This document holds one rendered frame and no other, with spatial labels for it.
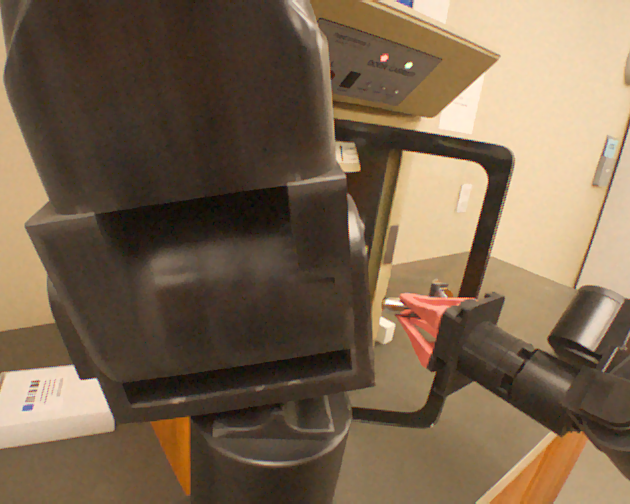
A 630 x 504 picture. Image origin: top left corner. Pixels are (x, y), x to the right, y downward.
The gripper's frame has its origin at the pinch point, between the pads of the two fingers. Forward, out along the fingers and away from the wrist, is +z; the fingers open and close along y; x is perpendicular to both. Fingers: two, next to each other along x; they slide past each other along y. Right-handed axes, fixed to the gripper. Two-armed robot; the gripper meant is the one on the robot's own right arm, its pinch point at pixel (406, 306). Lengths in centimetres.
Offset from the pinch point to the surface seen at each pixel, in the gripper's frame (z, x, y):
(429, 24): 6.2, -1.9, 30.1
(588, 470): -12, -166, -120
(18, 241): 60, 36, -10
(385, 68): 10.6, -0.8, 25.2
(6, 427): 25, 40, -23
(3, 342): 53, 41, -26
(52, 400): 27.9, 34.4, -22.3
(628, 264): 31, -297, -46
